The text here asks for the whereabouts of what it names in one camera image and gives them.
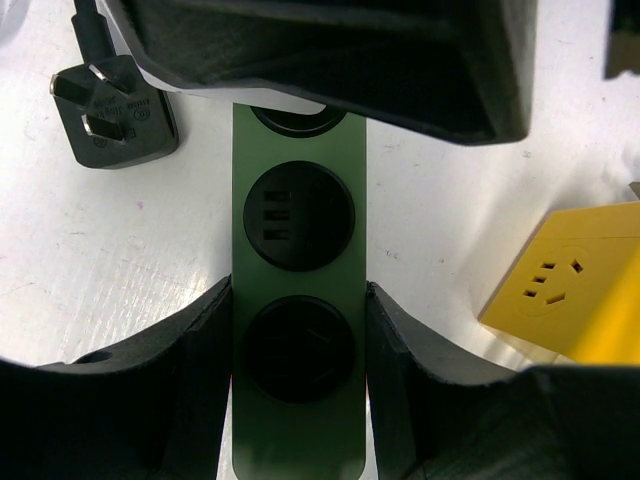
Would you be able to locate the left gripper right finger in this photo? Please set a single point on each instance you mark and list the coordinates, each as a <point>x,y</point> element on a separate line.
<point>440,412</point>

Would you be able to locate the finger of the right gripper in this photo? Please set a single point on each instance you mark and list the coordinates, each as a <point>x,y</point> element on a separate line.
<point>622,51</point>
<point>460,71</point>

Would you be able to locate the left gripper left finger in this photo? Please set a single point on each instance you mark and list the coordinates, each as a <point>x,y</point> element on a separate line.
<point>149,407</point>

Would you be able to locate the green power strip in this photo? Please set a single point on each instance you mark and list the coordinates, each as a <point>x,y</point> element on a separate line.
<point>298,275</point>

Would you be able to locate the white charger plug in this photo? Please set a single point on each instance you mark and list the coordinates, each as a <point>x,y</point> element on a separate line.
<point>258,97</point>

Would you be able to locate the light green plug adapter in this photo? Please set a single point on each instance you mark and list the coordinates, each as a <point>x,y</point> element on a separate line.
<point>635,188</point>

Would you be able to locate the yellow cube socket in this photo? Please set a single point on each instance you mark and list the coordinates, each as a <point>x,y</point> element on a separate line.
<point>572,295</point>

